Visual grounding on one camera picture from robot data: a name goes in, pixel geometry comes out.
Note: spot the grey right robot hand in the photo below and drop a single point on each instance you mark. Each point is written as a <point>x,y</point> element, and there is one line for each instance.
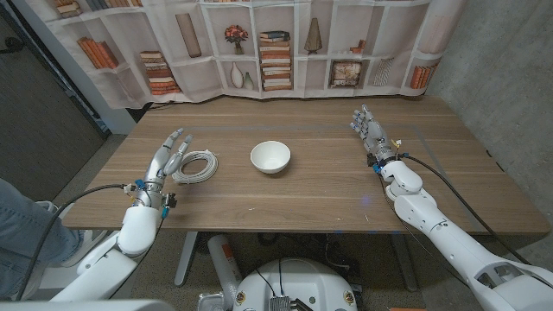
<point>375,134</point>

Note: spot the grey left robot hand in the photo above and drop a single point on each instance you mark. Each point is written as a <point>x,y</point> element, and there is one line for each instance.
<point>157,173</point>

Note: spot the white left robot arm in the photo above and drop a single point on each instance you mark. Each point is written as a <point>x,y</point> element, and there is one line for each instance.
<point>138,229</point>

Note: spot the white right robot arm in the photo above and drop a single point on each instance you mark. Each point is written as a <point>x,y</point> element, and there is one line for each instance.
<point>453,242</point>

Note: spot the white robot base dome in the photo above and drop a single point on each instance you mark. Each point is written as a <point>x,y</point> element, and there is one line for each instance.
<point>302,285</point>

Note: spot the white bowl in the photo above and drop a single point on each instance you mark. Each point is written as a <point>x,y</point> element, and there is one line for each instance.
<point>270,157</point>

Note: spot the white table leg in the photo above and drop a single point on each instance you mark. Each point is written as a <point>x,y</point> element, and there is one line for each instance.
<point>186,259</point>

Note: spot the white grey shoe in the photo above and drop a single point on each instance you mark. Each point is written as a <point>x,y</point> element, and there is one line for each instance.
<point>86,244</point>

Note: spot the printed bookshelf backdrop cloth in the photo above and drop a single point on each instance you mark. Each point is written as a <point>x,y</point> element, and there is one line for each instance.
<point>194,78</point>

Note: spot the grey table leg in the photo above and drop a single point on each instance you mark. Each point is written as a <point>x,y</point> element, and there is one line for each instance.
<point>405,263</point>

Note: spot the foil tray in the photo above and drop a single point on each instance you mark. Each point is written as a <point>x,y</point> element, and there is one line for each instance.
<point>211,302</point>

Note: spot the person's leg in jeans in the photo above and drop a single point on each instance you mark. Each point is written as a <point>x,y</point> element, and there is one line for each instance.
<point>21,224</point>

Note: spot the white platform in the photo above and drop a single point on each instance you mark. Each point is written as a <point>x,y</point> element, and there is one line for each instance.
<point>51,277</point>

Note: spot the orange object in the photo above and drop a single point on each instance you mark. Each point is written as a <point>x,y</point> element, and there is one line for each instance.
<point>406,309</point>

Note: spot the grey heatsink module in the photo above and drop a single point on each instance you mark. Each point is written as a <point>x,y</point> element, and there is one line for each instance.
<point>280,303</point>

